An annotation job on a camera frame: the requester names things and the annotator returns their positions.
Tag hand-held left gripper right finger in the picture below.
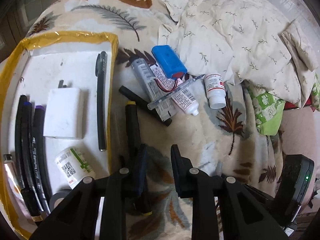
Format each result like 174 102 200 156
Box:
171 144 290 240

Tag black marker yellow ends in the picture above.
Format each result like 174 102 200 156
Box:
125 100 152 217

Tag pink and white tube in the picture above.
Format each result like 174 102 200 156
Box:
150 65 200 116

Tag cream leaf pattern quilt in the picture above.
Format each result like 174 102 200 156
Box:
150 0 320 113

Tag silver tube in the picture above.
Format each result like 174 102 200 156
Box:
131 57 177 121

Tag black pen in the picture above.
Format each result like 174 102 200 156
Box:
96 51 108 152

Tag white foam box yellow tape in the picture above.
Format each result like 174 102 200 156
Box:
0 31 119 239

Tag leaf printed blanket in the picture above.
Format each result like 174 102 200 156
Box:
25 0 285 240

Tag blue battery pack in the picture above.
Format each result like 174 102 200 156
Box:
152 45 188 92

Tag white bottle green label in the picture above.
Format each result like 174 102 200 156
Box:
55 147 95 189

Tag black marker purple cap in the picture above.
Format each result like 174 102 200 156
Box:
32 105 52 215

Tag grey tape roll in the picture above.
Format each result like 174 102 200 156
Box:
49 189 75 212

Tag pink cloth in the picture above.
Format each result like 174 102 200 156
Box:
280 109 320 205

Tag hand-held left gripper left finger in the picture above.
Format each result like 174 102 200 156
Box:
29 144 148 240

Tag red cloth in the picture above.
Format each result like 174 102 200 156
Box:
285 101 313 110

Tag white charger adaptor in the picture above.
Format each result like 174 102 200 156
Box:
43 80 90 140

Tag clear plastic pen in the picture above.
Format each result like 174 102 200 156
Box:
147 74 206 110

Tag white medicine bottle red label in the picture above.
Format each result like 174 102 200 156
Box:
204 74 227 109

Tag green printed cloth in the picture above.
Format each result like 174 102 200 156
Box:
246 82 287 136

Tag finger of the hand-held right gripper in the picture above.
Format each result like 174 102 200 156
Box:
241 183 277 207

